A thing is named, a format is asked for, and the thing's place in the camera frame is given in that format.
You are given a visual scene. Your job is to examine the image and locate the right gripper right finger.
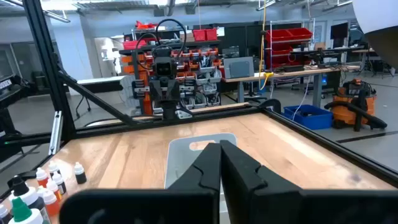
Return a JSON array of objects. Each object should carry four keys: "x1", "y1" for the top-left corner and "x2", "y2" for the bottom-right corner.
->
[{"x1": 220, "y1": 139, "x2": 398, "y2": 224}]

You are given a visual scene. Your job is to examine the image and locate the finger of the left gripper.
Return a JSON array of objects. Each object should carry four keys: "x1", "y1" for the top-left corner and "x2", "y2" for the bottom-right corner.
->
[
  {"x1": 165, "y1": 77, "x2": 181, "y2": 102},
  {"x1": 150, "y1": 77, "x2": 166, "y2": 102}
]

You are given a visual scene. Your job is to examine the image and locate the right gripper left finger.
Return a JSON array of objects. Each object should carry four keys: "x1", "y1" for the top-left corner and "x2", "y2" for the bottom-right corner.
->
[{"x1": 58, "y1": 142, "x2": 222, "y2": 224}]

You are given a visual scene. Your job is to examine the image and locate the white plastic storage bin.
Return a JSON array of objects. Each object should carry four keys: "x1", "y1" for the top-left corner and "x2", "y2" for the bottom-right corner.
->
[{"x1": 164, "y1": 133, "x2": 238, "y2": 224}]

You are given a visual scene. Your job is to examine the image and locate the purple small dropper bottle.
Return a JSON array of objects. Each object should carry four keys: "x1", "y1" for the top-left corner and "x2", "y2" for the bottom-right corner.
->
[{"x1": 52, "y1": 172, "x2": 67, "y2": 195}]

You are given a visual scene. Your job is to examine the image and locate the orange small dropper bottle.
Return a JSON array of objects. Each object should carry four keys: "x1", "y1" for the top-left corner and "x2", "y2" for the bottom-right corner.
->
[
  {"x1": 46, "y1": 180, "x2": 63, "y2": 202},
  {"x1": 40, "y1": 189, "x2": 60, "y2": 217}
]

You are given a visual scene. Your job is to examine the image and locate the black Chefmaster colour bottle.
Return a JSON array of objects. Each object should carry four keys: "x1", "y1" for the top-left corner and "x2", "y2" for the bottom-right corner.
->
[{"x1": 8, "y1": 175, "x2": 51, "y2": 222}]

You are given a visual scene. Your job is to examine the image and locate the green Chefmaster colour bottle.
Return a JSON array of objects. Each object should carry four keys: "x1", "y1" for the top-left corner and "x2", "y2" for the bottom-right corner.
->
[{"x1": 7, "y1": 197, "x2": 50, "y2": 224}]

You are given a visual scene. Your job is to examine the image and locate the red plastic crate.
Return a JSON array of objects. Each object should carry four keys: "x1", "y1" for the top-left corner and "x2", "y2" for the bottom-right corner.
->
[{"x1": 123, "y1": 39, "x2": 147, "y2": 50}]

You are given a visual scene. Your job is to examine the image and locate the brown cardboard box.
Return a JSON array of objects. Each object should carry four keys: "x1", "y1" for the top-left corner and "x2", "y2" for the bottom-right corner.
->
[{"x1": 179, "y1": 30, "x2": 195, "y2": 43}]

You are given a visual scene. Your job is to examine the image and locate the white folding table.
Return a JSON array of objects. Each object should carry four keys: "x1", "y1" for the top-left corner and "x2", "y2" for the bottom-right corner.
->
[{"x1": 67, "y1": 75, "x2": 127, "y2": 113}]

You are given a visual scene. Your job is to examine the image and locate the grey equipment box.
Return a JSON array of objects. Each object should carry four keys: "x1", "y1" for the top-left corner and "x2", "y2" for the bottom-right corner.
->
[{"x1": 223, "y1": 56, "x2": 255, "y2": 79}]

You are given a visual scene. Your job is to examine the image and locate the black table clamp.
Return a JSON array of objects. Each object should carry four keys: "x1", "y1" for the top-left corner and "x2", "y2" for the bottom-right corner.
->
[{"x1": 257, "y1": 98, "x2": 282, "y2": 114}]

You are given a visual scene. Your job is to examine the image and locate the blue plastic crate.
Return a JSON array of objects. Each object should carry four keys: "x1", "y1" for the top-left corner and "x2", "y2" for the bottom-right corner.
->
[{"x1": 282, "y1": 104, "x2": 334, "y2": 131}]

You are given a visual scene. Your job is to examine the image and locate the silver aluminium extrusion bar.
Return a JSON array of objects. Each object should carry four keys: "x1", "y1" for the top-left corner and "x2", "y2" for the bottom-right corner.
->
[{"x1": 48, "y1": 110, "x2": 64, "y2": 156}]

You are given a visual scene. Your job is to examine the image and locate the dark blue small dropper bottle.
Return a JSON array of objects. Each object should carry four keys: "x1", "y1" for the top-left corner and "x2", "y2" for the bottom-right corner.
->
[{"x1": 73, "y1": 161, "x2": 88, "y2": 185}]

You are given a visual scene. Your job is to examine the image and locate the red bin shelf rack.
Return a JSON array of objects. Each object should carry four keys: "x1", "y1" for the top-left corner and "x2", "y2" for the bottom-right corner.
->
[{"x1": 264, "y1": 21, "x2": 315, "y2": 71}]

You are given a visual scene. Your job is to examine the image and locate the orange shop vacuum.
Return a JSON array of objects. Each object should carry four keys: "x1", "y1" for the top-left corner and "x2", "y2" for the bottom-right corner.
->
[{"x1": 323, "y1": 78, "x2": 388, "y2": 132}]

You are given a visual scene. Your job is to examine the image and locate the wooden top workbench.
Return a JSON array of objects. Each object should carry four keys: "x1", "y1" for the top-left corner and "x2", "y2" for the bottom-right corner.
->
[{"x1": 221, "y1": 64, "x2": 361, "y2": 109}]

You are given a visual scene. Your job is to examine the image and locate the orange-red small dropper bottle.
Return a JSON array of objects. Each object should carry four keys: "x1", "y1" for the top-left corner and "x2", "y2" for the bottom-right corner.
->
[{"x1": 35, "y1": 167, "x2": 49, "y2": 188}]

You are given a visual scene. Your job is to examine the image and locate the black computer monitor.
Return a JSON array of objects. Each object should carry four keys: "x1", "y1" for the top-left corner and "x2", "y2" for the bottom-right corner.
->
[{"x1": 330, "y1": 22, "x2": 349, "y2": 40}]

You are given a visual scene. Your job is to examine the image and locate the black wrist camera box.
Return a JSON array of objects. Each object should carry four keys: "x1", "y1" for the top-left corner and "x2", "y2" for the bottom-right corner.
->
[{"x1": 154, "y1": 57, "x2": 175, "y2": 77}]

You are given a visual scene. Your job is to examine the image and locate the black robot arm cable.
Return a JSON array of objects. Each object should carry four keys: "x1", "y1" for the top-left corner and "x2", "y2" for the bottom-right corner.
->
[
  {"x1": 154, "y1": 17, "x2": 188, "y2": 58},
  {"x1": 135, "y1": 32, "x2": 159, "y2": 71}
]

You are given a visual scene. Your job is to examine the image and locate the white cable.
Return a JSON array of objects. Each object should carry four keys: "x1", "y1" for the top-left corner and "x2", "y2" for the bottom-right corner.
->
[{"x1": 291, "y1": 76, "x2": 312, "y2": 121}]

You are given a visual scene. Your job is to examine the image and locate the yellow hanging power cable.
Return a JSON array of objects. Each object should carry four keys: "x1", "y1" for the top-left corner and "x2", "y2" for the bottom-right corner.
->
[{"x1": 258, "y1": 0, "x2": 274, "y2": 91}]

